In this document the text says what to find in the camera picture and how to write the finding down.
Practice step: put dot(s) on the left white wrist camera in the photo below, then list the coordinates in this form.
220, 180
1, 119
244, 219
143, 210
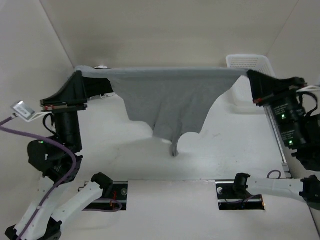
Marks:
25, 112

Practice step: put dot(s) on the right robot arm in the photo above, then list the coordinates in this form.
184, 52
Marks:
305, 190

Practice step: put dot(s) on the white plastic basket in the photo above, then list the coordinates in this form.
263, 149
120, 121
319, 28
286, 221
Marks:
253, 65

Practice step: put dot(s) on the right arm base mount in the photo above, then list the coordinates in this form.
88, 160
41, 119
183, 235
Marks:
232, 195

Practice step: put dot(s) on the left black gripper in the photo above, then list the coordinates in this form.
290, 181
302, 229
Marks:
73, 91

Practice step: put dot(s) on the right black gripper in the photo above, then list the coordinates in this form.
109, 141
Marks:
266, 89

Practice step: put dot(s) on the folded black tank top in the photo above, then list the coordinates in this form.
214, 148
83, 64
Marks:
97, 86

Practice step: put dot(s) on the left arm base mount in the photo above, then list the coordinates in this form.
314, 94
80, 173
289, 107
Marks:
112, 201

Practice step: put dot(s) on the grey tank top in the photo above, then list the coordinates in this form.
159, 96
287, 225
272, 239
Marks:
173, 101

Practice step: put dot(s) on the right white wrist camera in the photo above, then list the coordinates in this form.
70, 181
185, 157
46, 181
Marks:
309, 88

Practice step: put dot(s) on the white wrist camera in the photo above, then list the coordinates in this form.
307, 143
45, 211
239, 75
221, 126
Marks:
25, 112
309, 88

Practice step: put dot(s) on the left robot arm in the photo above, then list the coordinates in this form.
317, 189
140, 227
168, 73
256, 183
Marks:
57, 157

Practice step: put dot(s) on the folded white tank top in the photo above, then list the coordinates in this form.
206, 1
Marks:
105, 95

